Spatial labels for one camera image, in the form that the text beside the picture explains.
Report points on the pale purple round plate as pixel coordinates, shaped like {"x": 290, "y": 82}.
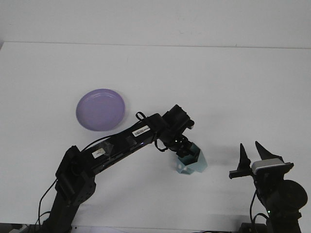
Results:
{"x": 100, "y": 110}

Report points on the pale blue hexagonal cup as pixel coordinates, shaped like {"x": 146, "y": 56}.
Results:
{"x": 200, "y": 162}

